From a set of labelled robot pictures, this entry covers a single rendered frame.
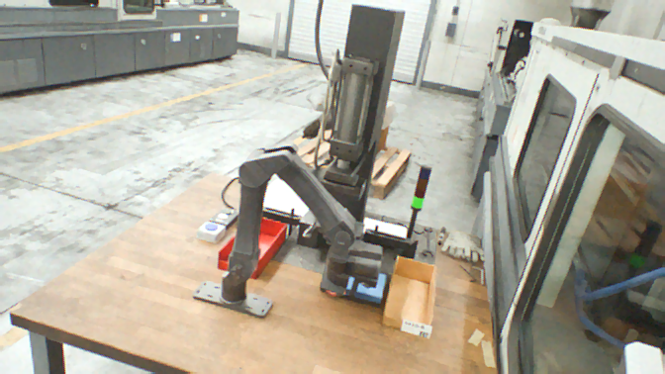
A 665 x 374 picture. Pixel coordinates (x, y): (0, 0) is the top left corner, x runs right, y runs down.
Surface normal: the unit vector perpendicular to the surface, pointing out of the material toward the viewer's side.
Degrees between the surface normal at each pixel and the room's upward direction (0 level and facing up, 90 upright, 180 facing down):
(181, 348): 0
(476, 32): 90
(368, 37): 90
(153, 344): 0
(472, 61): 90
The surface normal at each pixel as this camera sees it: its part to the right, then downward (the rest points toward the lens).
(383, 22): -0.24, 0.35
